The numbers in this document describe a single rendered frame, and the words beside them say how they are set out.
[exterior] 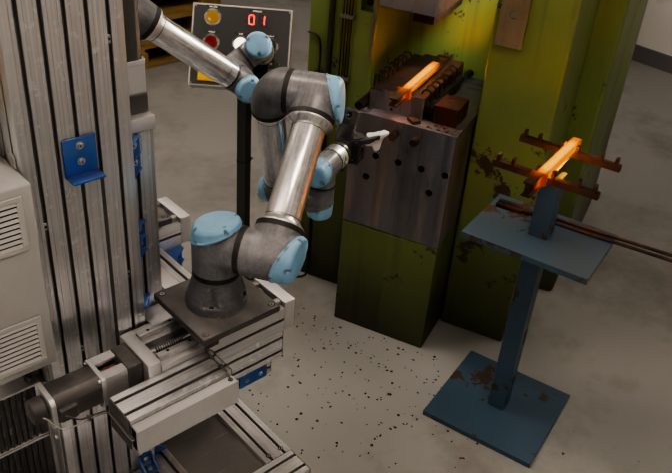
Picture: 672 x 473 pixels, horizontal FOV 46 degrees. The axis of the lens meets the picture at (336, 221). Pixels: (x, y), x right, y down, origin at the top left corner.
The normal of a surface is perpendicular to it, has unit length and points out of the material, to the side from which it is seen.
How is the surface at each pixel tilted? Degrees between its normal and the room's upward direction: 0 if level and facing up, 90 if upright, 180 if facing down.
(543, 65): 90
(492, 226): 0
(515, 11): 90
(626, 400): 0
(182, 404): 0
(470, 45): 90
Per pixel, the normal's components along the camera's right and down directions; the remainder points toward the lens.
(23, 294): 0.66, 0.44
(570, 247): 0.07, -0.84
